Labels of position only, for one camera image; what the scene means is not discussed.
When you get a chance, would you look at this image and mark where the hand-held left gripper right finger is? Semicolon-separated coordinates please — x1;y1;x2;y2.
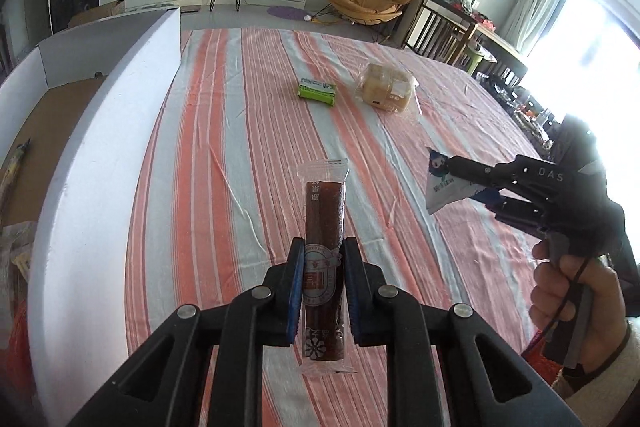
340;236;583;427

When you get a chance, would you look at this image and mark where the person's right forearm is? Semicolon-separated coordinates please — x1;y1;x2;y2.
552;319;640;403

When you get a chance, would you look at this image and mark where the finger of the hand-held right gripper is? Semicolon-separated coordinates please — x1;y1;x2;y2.
446;154;581;208
482;189;556;238

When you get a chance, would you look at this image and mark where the white cardboard box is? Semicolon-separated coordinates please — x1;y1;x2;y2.
0;6;182;427

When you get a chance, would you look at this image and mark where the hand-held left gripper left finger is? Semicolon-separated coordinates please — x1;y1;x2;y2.
67;236;307;427

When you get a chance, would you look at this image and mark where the pink striped tablecloth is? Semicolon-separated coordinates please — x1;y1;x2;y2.
124;27;558;427

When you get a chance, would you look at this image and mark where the green snack packet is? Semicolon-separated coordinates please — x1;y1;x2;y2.
297;77;337;106

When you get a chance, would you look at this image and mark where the brown cardboard box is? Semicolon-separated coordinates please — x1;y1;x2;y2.
67;0;126;28

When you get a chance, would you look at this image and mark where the brown snack stick packet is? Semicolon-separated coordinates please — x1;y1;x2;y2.
298;158;358;376

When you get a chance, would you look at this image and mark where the dark wooden table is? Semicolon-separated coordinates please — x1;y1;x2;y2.
472;24;530;85

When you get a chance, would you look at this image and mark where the clear bag of brown strips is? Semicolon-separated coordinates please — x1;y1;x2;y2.
0;222;33;288

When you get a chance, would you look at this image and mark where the clear bread packet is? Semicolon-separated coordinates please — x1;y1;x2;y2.
354;63;420;115

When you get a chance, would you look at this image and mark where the dark wooden chair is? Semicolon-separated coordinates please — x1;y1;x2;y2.
405;0;478;62

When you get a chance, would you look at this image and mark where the white blue snack packet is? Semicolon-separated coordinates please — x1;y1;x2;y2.
424;147;496;214

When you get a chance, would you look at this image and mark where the person's right hand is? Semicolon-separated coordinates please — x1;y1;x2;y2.
530;239;628;378

